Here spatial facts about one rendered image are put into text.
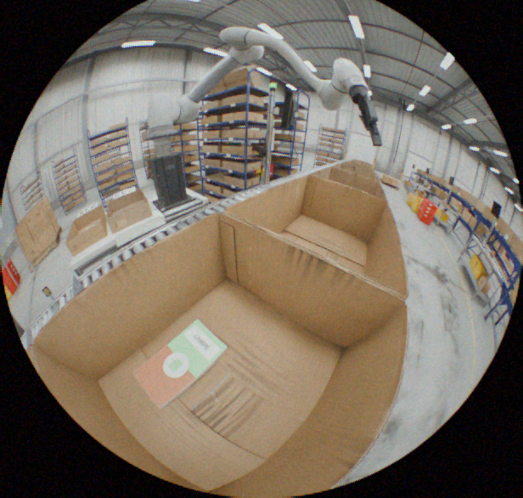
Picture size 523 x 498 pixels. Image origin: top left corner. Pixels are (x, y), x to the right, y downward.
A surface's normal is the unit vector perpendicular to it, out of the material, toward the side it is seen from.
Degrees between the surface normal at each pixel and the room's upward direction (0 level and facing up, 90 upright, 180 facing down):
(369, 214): 90
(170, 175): 90
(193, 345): 0
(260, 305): 1
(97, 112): 90
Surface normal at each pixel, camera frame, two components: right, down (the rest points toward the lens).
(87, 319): 0.80, 0.39
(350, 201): -0.59, 0.45
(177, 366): 0.06, -0.80
